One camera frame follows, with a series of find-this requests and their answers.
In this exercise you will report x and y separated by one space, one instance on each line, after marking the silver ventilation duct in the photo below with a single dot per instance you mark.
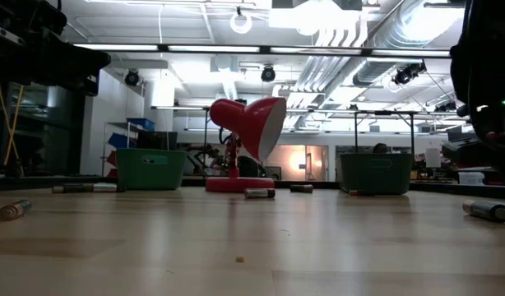
400 33

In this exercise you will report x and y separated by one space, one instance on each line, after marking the background black rig frame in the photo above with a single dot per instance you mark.
384 112

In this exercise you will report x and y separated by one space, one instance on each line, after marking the teal plastic bin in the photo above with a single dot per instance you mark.
376 181
149 177

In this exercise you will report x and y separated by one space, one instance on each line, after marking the white storage shelf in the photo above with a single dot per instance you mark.
105 148

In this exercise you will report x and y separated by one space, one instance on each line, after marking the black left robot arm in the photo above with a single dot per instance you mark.
30 57

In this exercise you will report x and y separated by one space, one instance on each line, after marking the person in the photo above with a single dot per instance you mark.
380 148

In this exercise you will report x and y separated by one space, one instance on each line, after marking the blue storage bin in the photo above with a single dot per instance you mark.
117 140
141 123

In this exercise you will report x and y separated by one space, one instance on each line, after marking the white box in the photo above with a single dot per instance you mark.
471 178

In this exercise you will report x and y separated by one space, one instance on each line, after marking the black monitor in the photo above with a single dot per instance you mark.
462 150
156 140

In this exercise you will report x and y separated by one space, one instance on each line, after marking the background robot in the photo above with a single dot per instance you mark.
203 158

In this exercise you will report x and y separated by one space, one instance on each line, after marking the black ceiling-mounted camera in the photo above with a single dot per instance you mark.
409 73

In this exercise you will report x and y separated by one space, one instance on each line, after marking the black ceiling spotlight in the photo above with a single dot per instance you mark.
132 77
268 74

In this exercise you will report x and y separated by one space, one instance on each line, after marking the white sign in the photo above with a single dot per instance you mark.
432 157

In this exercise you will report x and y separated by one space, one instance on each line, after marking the red desk lamp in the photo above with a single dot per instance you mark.
252 123

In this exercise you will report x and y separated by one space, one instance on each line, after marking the red storage bin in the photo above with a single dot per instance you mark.
112 158

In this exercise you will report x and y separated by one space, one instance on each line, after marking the black copper-tipped battery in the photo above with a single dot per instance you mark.
301 188
69 188
259 193
487 210
15 209

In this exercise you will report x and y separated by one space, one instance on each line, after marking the black backdrop panel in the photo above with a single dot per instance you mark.
51 135

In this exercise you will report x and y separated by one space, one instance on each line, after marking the silver battery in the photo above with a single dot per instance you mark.
105 187

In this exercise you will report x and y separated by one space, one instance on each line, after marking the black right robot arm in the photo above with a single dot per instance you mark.
487 61

